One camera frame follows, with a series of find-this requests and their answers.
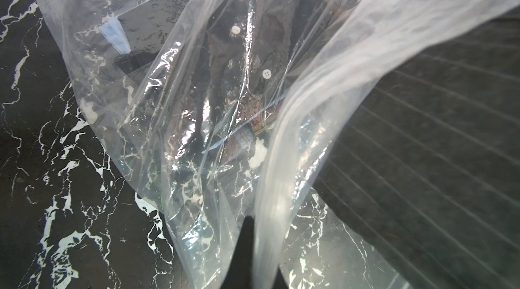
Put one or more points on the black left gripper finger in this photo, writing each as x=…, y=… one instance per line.
x=240, y=273

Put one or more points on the clear plastic vacuum bag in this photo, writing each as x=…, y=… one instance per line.
x=206, y=198

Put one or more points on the dark grey pinstripe shirt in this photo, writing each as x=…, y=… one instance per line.
x=427, y=169

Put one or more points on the black buttoned shirt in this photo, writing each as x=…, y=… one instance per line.
x=230, y=51

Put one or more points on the multicolour tartan plaid shirt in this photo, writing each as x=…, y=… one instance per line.
x=256, y=117

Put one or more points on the light blue shirt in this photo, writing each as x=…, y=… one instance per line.
x=113, y=31

